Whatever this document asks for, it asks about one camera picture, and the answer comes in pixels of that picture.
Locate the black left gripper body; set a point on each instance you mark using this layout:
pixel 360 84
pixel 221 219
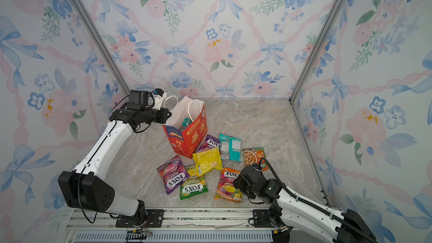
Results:
pixel 154 116

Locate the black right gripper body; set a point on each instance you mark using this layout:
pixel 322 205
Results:
pixel 242 185

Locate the orange Fox's fruits bag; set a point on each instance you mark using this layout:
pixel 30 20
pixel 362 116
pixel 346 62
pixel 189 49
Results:
pixel 226 189

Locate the teal mint candy bag front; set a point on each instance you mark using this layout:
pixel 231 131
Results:
pixel 185 124

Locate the teal mint candy bag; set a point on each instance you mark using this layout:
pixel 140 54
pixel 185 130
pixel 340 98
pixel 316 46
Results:
pixel 185 124
pixel 230 148

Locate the yellow snack packet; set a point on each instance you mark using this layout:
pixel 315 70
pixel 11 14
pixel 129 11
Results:
pixel 206 161

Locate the red paper gift bag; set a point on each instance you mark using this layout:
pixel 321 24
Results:
pixel 187 142

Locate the purple Fox's berries bag front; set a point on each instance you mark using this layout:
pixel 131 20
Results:
pixel 173 174

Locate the purple fox's berries bag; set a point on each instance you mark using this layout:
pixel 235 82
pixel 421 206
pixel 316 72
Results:
pixel 173 174
pixel 209 142

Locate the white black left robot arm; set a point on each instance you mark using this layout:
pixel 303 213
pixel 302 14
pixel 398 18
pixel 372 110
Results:
pixel 84 187

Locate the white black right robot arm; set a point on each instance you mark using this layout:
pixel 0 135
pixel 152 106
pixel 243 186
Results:
pixel 287 208

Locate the teal mint candy bag rear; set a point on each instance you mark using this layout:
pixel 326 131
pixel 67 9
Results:
pixel 230 148

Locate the purple Fox's berries bag rear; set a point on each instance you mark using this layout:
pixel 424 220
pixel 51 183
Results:
pixel 209 142

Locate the green Fox's spring tea bag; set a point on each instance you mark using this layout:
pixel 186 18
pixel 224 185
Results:
pixel 194 185

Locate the green orange soup packet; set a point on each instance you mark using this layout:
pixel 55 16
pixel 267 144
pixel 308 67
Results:
pixel 253 156

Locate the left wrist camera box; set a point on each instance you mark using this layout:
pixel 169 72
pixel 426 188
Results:
pixel 159 97

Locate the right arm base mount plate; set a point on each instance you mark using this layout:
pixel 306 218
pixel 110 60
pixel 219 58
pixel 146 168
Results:
pixel 265 218

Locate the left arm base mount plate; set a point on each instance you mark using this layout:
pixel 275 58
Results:
pixel 148 218

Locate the aluminium left corner post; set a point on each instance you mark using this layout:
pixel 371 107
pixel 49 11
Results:
pixel 97 40

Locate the aluminium corner post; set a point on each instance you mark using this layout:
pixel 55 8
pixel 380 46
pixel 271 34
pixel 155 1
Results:
pixel 97 40
pixel 322 38

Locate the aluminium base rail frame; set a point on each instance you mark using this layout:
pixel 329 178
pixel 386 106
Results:
pixel 183 225

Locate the aluminium right corner post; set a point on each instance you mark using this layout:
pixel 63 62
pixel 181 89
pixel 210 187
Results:
pixel 322 38

